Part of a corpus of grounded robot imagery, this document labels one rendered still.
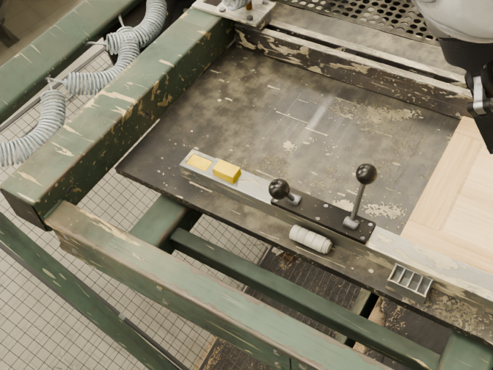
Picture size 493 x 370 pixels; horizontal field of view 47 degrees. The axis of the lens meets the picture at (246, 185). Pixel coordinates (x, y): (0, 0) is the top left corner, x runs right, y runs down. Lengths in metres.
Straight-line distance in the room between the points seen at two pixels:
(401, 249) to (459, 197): 0.19
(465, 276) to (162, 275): 0.53
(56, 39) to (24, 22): 5.48
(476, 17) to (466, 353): 0.74
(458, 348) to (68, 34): 1.34
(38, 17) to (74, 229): 6.30
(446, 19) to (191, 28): 1.05
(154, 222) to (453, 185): 0.61
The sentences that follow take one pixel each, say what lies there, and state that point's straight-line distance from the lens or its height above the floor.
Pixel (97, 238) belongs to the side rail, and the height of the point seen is 1.70.
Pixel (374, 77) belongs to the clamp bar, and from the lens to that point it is 1.37.
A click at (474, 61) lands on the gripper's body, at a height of 1.53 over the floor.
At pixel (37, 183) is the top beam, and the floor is 1.85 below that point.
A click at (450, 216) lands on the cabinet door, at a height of 1.23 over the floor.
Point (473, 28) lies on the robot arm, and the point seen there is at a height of 1.61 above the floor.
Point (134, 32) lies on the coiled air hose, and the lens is 1.86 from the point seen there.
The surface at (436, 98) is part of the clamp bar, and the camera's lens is 1.34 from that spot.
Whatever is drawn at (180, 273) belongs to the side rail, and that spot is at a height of 1.55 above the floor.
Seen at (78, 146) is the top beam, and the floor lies 1.85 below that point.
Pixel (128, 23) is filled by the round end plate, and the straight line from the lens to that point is 1.96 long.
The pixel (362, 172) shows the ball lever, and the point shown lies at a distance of 1.01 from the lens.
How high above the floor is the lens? 1.71
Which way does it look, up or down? 8 degrees down
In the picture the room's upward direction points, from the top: 48 degrees counter-clockwise
